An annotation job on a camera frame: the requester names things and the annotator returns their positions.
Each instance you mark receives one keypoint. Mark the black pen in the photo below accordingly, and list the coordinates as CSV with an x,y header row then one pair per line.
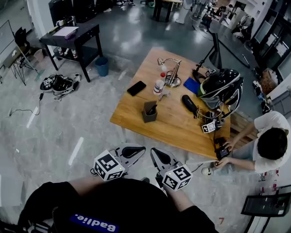
x,y
152,109

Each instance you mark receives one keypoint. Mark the blue waste bin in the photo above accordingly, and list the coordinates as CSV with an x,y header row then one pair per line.
x,y
101,67

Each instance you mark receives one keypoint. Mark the clear bottle with red cap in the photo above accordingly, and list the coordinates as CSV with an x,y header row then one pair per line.
x,y
158,86

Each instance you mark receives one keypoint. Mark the white paper sheet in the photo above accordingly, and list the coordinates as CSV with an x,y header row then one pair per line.
x,y
66,31

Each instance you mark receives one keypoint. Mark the person's grey shoe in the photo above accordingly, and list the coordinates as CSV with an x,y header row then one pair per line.
x,y
145,180

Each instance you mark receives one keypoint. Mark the black smartphone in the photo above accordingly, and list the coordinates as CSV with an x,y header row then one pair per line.
x,y
136,88

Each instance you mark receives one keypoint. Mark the black cabinet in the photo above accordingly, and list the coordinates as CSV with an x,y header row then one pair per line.
x,y
68,10

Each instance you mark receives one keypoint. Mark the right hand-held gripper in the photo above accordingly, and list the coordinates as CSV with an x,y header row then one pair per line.
x,y
178,177

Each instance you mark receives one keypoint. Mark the black stand with cone base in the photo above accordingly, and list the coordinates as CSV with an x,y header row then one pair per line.
x,y
216,52

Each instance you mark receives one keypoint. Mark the white mug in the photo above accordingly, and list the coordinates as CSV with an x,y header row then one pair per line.
x,y
59,23

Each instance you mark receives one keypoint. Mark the beige waste basket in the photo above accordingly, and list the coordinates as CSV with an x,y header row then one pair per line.
x,y
39,55

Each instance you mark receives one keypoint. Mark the black handheld controller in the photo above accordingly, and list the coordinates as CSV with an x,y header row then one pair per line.
x,y
222,149

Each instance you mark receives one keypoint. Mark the purple pencil case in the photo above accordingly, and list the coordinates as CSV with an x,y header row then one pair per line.
x,y
70,34

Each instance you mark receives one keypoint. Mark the grey-brown pen holder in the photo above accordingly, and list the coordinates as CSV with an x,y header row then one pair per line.
x,y
150,117

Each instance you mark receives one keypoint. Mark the person's left forearm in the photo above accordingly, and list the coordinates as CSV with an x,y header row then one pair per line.
x,y
85,185

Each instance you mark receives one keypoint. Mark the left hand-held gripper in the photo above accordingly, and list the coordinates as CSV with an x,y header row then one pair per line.
x,y
106,165

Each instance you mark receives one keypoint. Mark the person's right forearm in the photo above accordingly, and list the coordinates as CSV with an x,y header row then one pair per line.
x,y
179,200

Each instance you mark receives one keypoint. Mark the wooden slatted bench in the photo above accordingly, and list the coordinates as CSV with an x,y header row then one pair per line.
x,y
241,129

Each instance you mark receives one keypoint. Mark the whiteboard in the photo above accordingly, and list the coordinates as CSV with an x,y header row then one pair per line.
x,y
5,41

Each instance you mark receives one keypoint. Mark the black side table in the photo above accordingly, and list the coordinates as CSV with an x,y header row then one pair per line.
x,y
72,38

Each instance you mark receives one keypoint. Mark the black device with patterned block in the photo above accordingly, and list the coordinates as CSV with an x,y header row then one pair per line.
x,y
210,126

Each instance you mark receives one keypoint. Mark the silver metal desk lamp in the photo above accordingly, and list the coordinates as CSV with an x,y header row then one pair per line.
x,y
173,75

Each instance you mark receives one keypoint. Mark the black oblong case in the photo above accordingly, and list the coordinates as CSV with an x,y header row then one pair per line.
x,y
189,103

